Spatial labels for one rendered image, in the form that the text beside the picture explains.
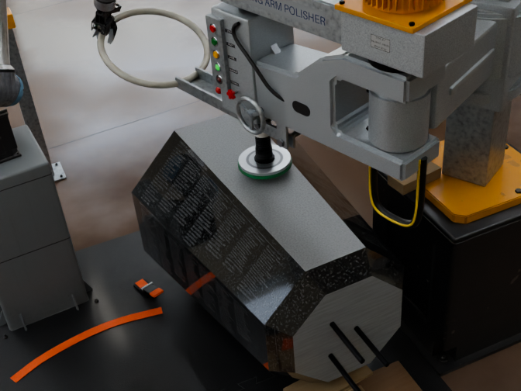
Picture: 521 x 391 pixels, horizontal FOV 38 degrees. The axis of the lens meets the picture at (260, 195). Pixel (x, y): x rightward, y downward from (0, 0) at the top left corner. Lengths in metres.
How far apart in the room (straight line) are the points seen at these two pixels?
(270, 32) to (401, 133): 0.64
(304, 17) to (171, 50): 3.86
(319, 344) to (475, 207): 0.82
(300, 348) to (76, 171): 2.57
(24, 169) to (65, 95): 2.43
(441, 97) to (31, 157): 1.85
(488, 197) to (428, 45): 1.13
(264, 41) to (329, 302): 0.94
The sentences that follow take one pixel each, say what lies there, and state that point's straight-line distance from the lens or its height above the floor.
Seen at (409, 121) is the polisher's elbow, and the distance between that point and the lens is 2.36.
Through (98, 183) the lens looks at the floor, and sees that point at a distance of 4.75.
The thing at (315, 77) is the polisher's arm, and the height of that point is 1.46.
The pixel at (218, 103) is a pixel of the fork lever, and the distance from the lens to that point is 3.05.
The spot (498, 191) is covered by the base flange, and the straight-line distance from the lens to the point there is 3.16.
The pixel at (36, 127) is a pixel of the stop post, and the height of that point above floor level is 0.37.
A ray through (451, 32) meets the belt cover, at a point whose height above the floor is 1.71.
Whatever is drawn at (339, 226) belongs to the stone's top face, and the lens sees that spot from 2.80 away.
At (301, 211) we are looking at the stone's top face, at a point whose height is 0.87.
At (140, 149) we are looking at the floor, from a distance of 4.99.
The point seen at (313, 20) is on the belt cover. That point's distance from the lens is 2.39.
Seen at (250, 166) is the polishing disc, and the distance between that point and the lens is 3.04.
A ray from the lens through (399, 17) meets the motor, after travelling 2.17.
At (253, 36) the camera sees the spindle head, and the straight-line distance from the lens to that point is 2.66.
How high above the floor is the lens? 2.63
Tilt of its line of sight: 37 degrees down
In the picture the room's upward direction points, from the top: 5 degrees counter-clockwise
